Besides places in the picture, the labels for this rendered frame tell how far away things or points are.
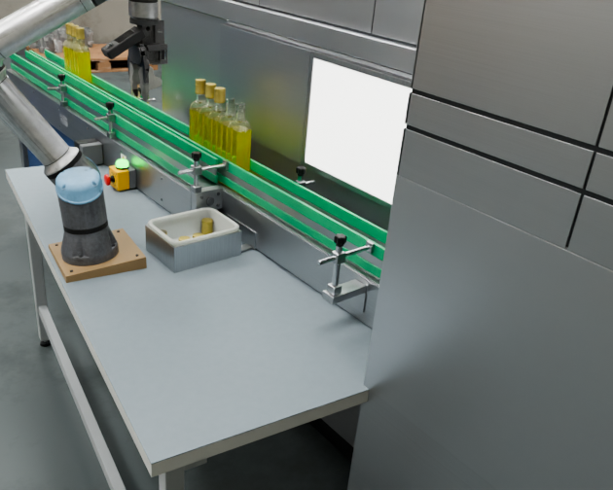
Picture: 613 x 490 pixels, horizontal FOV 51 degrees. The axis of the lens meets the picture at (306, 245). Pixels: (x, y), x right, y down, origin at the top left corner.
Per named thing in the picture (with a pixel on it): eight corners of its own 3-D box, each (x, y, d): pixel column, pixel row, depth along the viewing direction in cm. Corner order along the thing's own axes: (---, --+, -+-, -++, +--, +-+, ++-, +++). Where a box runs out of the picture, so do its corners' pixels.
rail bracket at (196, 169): (229, 187, 202) (230, 149, 196) (181, 196, 192) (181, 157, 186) (223, 184, 204) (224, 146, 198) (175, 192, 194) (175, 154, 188)
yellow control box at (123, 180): (136, 189, 228) (135, 169, 225) (117, 192, 224) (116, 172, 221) (127, 182, 233) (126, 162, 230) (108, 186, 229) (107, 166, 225)
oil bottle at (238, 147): (249, 186, 205) (253, 121, 195) (234, 190, 202) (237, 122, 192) (239, 180, 209) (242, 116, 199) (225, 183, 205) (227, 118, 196)
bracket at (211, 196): (223, 208, 204) (224, 188, 201) (197, 214, 198) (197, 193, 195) (217, 204, 206) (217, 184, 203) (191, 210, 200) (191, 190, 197)
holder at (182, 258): (256, 250, 194) (257, 227, 191) (174, 273, 178) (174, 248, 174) (225, 228, 206) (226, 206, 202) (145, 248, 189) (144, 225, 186)
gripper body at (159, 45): (167, 66, 176) (167, 19, 171) (138, 68, 171) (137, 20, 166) (155, 60, 181) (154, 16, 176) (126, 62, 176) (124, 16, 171)
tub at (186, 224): (241, 253, 191) (242, 227, 187) (173, 272, 177) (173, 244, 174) (210, 230, 202) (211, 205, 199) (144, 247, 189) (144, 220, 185)
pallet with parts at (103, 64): (135, 55, 796) (134, 25, 780) (160, 71, 731) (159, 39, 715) (25, 57, 734) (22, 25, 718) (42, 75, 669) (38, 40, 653)
